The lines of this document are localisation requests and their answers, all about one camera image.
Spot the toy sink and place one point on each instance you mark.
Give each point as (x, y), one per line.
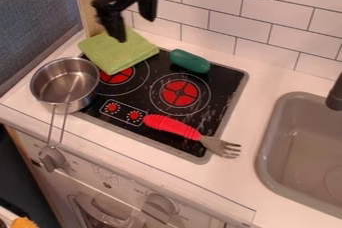
(302, 153)

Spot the tap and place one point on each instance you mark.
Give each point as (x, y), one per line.
(335, 95)

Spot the green cloth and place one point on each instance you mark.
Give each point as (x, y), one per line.
(116, 51)

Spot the silver pot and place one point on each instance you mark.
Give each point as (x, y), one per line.
(63, 87)

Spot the toy stove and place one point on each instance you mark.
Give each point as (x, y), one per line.
(163, 100)

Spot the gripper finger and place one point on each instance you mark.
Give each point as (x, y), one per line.
(113, 22)
(148, 8)

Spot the green toy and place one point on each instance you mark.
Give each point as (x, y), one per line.
(189, 61)

